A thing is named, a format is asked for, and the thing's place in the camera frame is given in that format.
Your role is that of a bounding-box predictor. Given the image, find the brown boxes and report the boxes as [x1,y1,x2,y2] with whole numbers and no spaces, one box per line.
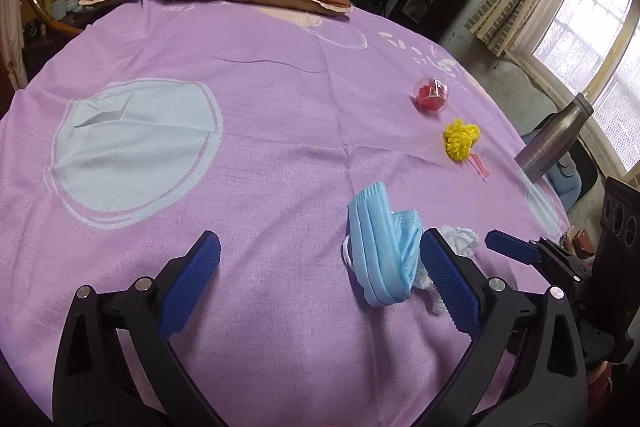
[560,227,597,259]

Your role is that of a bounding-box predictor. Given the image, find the metal bottle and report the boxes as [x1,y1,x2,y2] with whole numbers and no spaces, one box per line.
[514,91,595,184]

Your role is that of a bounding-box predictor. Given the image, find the white crumpled plastic wrapper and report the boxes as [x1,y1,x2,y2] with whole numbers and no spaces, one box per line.
[414,225,480,316]

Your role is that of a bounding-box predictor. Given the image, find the blue face mask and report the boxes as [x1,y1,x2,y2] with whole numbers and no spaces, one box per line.
[341,181,424,307]

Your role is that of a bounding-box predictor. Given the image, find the black chair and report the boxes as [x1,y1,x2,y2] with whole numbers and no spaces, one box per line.
[520,112,599,208]

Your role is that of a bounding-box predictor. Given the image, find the curved wooden chair frame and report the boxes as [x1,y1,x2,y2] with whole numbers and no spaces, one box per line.
[22,0,87,39]

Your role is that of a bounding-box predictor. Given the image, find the clear cup with red item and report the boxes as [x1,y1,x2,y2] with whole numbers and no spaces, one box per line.
[410,76,453,114]

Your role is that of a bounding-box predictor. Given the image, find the window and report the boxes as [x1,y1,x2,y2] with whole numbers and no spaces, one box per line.
[532,0,640,174]

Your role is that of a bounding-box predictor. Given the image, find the pink ribbon tag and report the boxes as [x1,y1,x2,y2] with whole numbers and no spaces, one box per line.
[467,155,491,179]

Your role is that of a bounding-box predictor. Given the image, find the purple bedsheet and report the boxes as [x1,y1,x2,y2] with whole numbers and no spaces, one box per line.
[0,0,572,424]

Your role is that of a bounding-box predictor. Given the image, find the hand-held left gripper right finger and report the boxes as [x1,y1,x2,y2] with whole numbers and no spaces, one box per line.
[419,228,588,427]

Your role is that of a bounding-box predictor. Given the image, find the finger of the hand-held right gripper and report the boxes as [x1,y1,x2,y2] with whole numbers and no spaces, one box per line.
[485,230,597,284]

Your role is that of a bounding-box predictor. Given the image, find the blue jacket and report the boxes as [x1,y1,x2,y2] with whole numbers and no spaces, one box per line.
[520,132,584,210]

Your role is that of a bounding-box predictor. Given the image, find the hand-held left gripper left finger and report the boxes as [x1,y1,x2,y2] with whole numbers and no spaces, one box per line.
[52,230,222,427]

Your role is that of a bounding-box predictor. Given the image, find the yellow pompom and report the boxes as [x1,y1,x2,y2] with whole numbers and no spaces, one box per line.
[442,118,482,163]

